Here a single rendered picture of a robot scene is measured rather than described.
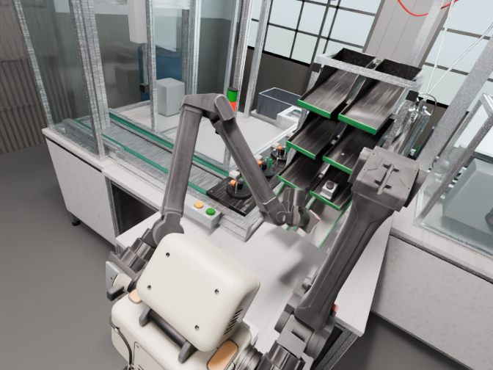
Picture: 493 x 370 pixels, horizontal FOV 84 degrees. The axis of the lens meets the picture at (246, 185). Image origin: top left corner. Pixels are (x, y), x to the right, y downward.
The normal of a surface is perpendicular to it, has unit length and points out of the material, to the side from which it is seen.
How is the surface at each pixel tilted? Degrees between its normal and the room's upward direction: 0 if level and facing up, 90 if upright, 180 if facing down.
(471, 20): 90
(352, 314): 0
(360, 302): 0
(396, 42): 90
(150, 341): 16
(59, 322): 0
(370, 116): 25
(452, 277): 90
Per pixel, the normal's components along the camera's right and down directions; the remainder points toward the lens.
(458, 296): -0.53, 0.43
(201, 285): -0.30, -0.23
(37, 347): 0.16, -0.80
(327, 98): -0.14, -0.58
